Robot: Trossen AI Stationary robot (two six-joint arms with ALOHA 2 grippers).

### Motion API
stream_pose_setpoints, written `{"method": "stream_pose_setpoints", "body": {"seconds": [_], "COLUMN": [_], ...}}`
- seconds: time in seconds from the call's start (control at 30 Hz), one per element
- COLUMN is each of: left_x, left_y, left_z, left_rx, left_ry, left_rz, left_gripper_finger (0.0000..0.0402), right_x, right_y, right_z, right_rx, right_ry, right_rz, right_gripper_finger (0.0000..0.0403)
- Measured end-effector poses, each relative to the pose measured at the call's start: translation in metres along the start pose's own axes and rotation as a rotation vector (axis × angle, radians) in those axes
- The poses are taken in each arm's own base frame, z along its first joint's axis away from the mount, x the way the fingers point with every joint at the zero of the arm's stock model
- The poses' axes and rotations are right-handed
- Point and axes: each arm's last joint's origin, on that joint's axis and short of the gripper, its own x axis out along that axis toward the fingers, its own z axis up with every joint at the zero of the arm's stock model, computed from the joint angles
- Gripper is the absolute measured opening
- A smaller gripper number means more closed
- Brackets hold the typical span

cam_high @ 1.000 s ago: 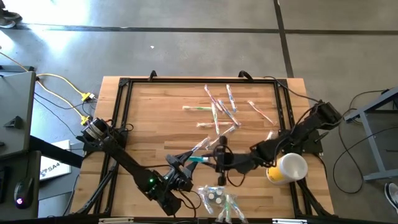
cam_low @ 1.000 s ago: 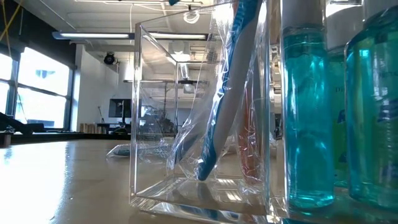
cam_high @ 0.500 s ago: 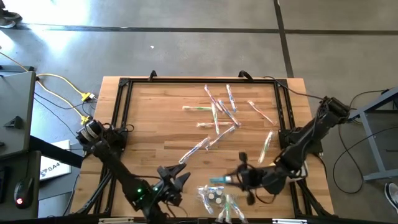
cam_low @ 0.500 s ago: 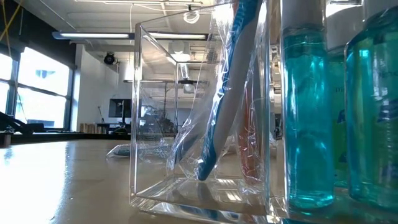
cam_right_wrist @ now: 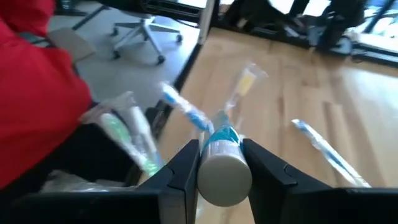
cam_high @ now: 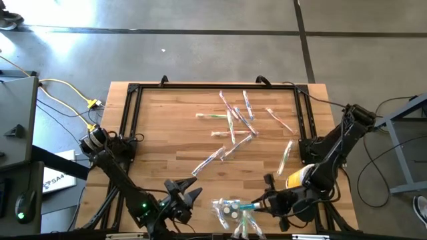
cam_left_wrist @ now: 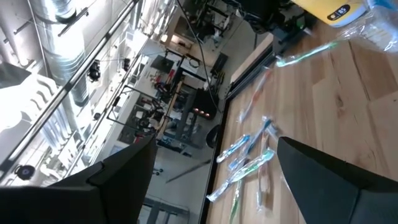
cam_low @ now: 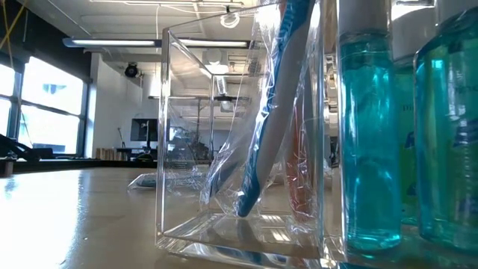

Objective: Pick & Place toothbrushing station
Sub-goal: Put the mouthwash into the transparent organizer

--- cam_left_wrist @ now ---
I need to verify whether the clear acrylic organizer box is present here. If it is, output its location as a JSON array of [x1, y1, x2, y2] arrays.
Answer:
[[362, 0, 398, 53]]

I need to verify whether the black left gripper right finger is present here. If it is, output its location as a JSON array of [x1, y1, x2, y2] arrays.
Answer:
[[277, 136, 398, 224]]

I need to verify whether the orange toothbrush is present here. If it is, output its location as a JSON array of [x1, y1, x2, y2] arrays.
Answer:
[[255, 133, 272, 214], [237, 68, 274, 124]]

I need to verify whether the silver ceiling rail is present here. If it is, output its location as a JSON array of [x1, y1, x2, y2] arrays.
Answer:
[[0, 0, 141, 175]]

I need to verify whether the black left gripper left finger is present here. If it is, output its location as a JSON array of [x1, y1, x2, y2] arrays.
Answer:
[[0, 133, 159, 224]]

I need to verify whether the silver ventilation duct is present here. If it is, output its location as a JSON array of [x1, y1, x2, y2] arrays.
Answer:
[[29, 0, 91, 108]]

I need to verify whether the black aluminium table frame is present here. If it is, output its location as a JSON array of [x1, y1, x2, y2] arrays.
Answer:
[[200, 40, 280, 224]]

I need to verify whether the wrapped blue toothbrush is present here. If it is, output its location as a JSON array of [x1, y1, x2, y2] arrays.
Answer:
[[267, 123, 282, 141], [228, 117, 272, 171], [215, 133, 251, 164]]

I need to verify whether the yellow white wipes canister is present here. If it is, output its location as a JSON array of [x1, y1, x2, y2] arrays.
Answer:
[[292, 0, 369, 28]]

